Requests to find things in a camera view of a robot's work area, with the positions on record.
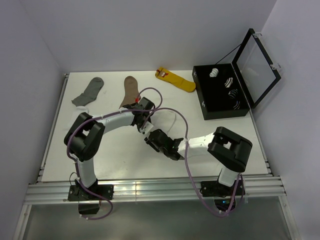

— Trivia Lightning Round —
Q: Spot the white sock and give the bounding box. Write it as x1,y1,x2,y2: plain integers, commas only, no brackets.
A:
209,68,219,78
72,106,89,118

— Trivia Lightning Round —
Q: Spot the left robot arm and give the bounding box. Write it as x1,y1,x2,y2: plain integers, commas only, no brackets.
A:
63,97,155,200

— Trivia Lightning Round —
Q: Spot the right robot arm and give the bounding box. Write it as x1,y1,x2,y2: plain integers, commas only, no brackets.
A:
144,126,253,195

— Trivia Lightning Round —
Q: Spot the brown striped sock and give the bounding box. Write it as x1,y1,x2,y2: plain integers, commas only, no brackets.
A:
119,76,140,108

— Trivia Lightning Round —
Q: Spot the yellow sock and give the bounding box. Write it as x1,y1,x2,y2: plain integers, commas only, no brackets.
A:
155,67,196,93

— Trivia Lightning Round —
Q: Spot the grey sock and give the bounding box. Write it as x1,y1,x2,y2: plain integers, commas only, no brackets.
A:
71,77,104,107

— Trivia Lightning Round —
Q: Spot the black storage box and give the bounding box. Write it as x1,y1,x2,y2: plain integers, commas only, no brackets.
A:
192,63,249,120

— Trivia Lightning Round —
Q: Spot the dark rolled sock lower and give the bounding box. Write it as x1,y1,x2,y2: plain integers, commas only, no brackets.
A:
233,100,241,110

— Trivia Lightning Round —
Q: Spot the dark striped rolled sock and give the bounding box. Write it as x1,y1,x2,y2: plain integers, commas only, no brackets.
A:
228,89,238,100

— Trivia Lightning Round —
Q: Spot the white rolled sock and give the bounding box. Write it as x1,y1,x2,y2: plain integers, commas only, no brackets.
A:
209,68,219,78

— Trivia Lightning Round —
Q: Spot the striped rolled sock upper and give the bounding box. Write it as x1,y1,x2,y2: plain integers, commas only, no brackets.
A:
224,77,233,88

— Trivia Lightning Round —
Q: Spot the box lid with glass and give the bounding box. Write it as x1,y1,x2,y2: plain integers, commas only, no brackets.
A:
231,28,281,109

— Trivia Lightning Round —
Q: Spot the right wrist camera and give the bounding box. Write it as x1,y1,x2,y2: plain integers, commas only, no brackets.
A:
139,121,154,135

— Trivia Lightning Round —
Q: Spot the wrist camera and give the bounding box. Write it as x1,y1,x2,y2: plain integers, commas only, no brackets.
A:
139,121,154,135
134,96,142,106

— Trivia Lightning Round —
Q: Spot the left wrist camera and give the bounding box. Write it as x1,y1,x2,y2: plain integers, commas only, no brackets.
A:
134,96,142,106

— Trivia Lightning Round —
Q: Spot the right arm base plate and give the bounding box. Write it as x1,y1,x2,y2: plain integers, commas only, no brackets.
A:
200,180,236,198

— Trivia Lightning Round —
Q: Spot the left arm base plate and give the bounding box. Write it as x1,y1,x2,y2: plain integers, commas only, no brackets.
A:
67,184,114,202

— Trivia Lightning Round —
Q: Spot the aluminium frame rail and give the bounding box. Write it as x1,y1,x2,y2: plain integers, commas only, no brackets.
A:
23,175,287,205

